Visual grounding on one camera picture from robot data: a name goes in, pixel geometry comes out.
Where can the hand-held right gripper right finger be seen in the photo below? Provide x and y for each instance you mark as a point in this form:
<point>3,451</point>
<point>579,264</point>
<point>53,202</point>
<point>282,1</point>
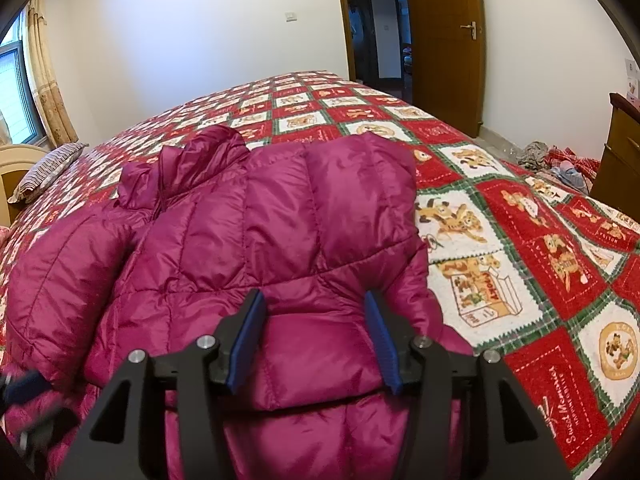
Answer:
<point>385,345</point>

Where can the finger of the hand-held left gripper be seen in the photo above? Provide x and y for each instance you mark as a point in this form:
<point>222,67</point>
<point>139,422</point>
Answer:
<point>25,390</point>

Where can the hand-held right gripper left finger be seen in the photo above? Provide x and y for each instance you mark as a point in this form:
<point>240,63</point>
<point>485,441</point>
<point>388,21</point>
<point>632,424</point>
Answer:
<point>245,345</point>

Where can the magenta down jacket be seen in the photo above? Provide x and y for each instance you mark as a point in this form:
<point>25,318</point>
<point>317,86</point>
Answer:
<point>250,220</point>

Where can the pink floral cloth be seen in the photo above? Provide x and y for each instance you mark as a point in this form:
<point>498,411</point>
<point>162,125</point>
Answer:
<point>2,237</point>

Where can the red printed checked blanket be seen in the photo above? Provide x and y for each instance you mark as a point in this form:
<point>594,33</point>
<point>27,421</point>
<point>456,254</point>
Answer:
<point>525,220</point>

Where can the striped pillow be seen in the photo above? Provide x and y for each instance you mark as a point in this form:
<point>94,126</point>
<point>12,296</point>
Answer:
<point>45,172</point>

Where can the beige wooden headboard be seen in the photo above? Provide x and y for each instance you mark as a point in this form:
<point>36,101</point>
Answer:
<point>15,160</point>

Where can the grey crumpled cloth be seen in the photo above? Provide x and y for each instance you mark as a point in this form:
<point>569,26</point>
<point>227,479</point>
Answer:
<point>534,154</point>

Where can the brown wooden door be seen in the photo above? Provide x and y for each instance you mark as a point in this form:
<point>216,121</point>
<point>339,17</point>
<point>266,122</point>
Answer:
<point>440,60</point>

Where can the window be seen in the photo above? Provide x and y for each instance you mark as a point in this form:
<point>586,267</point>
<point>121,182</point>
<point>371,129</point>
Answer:
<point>17,95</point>

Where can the brown wooden cabinet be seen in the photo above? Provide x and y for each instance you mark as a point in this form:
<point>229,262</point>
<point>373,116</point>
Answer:
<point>617,155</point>

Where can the beige patterned curtain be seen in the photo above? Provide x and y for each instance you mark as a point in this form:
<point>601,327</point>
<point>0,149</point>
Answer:
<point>47,75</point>

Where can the white box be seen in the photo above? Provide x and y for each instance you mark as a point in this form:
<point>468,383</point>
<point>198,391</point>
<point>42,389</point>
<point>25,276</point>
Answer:
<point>632,80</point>

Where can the brown wooden door frame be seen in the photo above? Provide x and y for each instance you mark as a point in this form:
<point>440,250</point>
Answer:
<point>346,20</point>

